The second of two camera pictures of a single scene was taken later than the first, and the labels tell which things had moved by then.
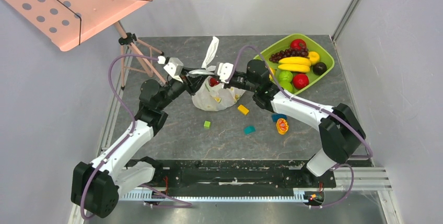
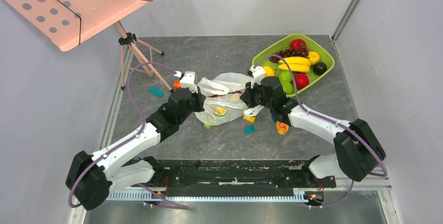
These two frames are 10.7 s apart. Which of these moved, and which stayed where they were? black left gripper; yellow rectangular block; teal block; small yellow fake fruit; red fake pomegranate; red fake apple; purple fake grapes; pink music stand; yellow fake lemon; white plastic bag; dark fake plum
Moved: yellow rectangular block; white plastic bag; black left gripper
Stayed: yellow fake lemon; purple fake grapes; small yellow fake fruit; red fake pomegranate; red fake apple; teal block; pink music stand; dark fake plum
